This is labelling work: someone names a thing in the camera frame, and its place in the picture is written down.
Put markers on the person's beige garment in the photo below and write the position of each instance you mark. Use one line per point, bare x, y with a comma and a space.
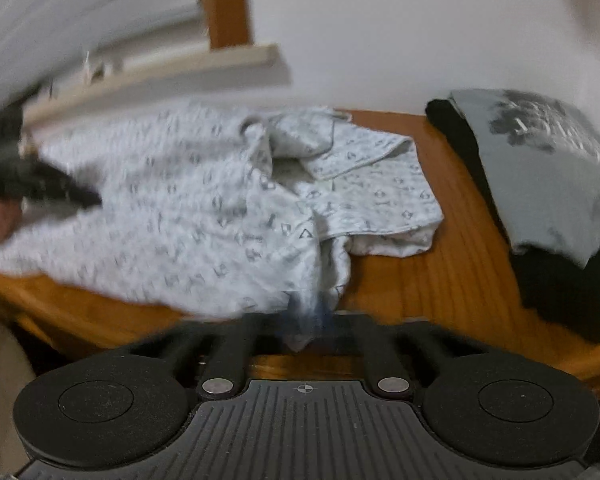
0, 385

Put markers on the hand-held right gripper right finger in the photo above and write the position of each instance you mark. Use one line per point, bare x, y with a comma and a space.
380, 350

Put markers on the person's left hand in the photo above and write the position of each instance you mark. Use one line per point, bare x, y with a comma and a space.
0, 220

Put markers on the white patterned shirt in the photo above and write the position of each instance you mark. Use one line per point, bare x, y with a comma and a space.
180, 210

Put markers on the grey printed folded shirt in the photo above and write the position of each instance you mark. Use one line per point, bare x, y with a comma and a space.
545, 185

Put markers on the grey roller shutter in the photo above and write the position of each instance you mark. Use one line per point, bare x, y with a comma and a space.
80, 5

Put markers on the wooden window frame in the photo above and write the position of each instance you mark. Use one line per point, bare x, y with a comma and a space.
227, 5

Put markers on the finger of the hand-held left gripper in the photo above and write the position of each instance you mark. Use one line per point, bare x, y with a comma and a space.
72, 189

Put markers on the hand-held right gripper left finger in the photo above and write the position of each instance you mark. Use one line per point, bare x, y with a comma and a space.
240, 345

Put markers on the beige windowsill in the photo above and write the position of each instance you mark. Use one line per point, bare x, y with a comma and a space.
180, 70

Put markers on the black folded garment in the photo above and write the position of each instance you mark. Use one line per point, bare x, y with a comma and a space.
460, 135

